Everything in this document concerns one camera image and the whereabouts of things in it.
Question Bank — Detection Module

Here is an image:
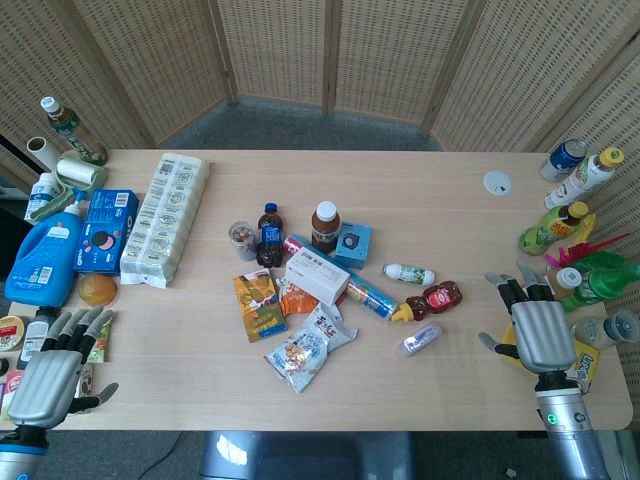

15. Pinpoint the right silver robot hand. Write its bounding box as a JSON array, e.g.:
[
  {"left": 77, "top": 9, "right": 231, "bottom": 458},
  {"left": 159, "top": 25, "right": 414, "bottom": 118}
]
[{"left": 478, "top": 259, "right": 578, "bottom": 376}]

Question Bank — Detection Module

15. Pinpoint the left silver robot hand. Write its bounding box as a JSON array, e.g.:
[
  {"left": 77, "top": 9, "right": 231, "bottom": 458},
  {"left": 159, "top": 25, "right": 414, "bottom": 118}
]
[{"left": 6, "top": 307, "right": 120, "bottom": 430}]

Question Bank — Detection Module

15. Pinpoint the dark bottle black cap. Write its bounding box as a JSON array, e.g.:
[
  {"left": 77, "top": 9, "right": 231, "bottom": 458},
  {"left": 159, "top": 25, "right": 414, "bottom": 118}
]
[{"left": 16, "top": 307, "right": 60, "bottom": 371}]

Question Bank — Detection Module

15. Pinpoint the beige bottle white cap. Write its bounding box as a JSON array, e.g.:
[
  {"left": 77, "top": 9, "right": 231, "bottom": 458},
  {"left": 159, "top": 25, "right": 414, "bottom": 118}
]
[{"left": 542, "top": 267, "right": 584, "bottom": 302}]

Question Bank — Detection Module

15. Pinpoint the clear bottle grey cap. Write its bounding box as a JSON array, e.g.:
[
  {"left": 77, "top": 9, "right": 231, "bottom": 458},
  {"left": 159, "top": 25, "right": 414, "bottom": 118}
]
[{"left": 570, "top": 309, "right": 640, "bottom": 350}]

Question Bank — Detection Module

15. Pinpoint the green soda bottle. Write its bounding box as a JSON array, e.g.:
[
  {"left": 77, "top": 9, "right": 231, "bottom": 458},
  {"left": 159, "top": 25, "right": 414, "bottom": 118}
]
[{"left": 558, "top": 263, "right": 640, "bottom": 314}]

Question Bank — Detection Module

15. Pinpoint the green yellow drink bottle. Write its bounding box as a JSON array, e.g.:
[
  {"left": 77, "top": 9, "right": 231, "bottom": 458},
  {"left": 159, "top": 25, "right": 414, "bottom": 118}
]
[{"left": 517, "top": 201, "right": 597, "bottom": 257}]

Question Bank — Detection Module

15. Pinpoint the honey bear bottle yellow cap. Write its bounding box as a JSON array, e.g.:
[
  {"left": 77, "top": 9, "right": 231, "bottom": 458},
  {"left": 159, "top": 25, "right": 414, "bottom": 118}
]
[{"left": 390, "top": 281, "right": 464, "bottom": 323}]

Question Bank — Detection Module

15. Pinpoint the small white green-label bottle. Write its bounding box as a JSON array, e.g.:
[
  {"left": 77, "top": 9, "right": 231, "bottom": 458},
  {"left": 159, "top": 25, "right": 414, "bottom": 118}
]
[{"left": 382, "top": 263, "right": 437, "bottom": 287}]

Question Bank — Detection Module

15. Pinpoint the white bottle yellow cap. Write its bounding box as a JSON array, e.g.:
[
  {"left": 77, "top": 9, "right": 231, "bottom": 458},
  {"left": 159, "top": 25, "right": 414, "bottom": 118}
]
[{"left": 543, "top": 146, "right": 626, "bottom": 210}]

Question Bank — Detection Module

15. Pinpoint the blue cap water bottle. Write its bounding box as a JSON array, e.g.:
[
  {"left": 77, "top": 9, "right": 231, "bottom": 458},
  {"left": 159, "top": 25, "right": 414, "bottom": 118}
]
[{"left": 538, "top": 138, "right": 589, "bottom": 183}]

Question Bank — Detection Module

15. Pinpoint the small white blue-label bottle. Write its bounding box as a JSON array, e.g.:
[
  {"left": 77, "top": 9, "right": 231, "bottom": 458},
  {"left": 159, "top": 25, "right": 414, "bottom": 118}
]
[{"left": 23, "top": 172, "right": 60, "bottom": 225}]

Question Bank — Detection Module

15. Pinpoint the brown bottle white cap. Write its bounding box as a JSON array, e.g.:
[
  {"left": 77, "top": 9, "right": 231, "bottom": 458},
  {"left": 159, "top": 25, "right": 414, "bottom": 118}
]
[{"left": 310, "top": 200, "right": 342, "bottom": 254}]

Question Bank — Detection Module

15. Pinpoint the green tea bottle white cap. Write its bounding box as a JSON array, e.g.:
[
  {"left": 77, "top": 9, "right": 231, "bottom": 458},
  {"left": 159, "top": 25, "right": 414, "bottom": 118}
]
[{"left": 40, "top": 96, "right": 109, "bottom": 167}]

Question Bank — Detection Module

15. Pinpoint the dark cola bottle blue cap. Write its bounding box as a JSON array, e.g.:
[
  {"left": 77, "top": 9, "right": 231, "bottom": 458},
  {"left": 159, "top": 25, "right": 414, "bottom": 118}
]
[{"left": 255, "top": 202, "right": 285, "bottom": 268}]

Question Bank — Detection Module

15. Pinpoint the pink small packet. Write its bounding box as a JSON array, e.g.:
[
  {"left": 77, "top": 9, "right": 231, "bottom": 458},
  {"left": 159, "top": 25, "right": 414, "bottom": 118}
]
[{"left": 0, "top": 369, "right": 26, "bottom": 426}]

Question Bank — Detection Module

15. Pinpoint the yellow Lipton tea box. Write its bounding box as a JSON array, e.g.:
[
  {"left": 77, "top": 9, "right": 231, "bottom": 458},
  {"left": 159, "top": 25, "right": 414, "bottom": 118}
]
[{"left": 499, "top": 324, "right": 602, "bottom": 395}]

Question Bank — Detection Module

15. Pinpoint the green snack stick packet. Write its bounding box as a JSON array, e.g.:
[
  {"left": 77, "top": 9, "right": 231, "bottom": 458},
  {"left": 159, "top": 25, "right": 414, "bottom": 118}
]
[{"left": 84, "top": 318, "right": 114, "bottom": 365}]

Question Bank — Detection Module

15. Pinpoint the pink green feather duster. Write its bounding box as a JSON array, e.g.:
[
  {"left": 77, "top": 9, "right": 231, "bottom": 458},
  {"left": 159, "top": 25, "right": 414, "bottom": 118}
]
[{"left": 543, "top": 232, "right": 633, "bottom": 274}]

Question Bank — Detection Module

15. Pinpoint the clear plastic wrapped item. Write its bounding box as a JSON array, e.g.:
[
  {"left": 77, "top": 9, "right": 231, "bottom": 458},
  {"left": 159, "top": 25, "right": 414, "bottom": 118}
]
[{"left": 399, "top": 321, "right": 444, "bottom": 358}]

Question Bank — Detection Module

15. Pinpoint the blue detergent jug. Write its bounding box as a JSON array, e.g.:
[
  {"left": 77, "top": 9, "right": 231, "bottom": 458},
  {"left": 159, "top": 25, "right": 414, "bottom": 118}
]
[{"left": 3, "top": 188, "right": 90, "bottom": 307}]

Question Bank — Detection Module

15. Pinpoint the white round table grommet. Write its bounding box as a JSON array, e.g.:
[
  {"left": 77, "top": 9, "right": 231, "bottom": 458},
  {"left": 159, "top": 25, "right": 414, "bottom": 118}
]
[{"left": 483, "top": 170, "right": 514, "bottom": 195}]

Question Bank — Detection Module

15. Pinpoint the blue Oreo cookie box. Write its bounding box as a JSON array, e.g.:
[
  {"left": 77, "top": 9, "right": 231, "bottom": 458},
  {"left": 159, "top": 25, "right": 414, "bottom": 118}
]
[{"left": 72, "top": 188, "right": 141, "bottom": 276}]

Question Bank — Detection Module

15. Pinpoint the blue red chips tube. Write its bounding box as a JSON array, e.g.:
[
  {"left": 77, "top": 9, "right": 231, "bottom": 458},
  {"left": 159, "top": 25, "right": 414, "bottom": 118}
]
[{"left": 282, "top": 234, "right": 399, "bottom": 322}]

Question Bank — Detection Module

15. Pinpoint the green lint roller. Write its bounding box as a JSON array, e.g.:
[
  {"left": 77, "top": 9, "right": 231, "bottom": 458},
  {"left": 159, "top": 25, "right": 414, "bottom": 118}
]
[{"left": 25, "top": 154, "right": 109, "bottom": 225}]

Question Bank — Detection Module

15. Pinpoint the long white tissue pack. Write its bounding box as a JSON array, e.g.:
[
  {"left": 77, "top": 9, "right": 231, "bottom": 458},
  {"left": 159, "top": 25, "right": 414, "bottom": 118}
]
[{"left": 119, "top": 152, "right": 211, "bottom": 290}]

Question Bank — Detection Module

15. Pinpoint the small blue box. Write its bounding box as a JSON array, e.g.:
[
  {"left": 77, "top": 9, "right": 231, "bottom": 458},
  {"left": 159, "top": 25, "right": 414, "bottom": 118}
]
[{"left": 333, "top": 223, "right": 375, "bottom": 271}]

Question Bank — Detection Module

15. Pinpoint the yellow blue snack packet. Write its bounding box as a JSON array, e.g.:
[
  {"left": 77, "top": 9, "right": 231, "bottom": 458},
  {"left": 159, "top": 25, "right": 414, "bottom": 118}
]
[{"left": 231, "top": 268, "right": 290, "bottom": 344}]

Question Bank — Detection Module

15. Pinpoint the cardboard tube roll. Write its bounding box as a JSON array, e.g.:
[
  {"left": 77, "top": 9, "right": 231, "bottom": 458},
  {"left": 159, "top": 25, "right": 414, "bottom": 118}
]
[{"left": 26, "top": 136, "right": 62, "bottom": 171}]

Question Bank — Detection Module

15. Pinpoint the white blue snack bag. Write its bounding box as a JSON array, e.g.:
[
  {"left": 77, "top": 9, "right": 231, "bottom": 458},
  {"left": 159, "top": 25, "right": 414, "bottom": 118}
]
[{"left": 263, "top": 303, "right": 360, "bottom": 394}]

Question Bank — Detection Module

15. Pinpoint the white rectangular carton box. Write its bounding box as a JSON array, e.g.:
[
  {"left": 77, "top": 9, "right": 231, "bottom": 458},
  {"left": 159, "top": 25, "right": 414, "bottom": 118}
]
[{"left": 284, "top": 247, "right": 351, "bottom": 307}]

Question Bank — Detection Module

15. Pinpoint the clear cup of nuts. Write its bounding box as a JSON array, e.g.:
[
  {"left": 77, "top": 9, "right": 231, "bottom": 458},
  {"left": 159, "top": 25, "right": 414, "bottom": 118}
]
[{"left": 228, "top": 220, "right": 259, "bottom": 263}]

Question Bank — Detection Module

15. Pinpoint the orange snack packet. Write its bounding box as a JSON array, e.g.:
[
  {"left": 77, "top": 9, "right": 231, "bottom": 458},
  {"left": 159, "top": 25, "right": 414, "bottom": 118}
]
[{"left": 276, "top": 280, "right": 321, "bottom": 318}]

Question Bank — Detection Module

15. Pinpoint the black office chair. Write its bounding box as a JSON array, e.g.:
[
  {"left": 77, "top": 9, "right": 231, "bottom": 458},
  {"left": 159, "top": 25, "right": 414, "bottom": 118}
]
[{"left": 198, "top": 430, "right": 416, "bottom": 480}]

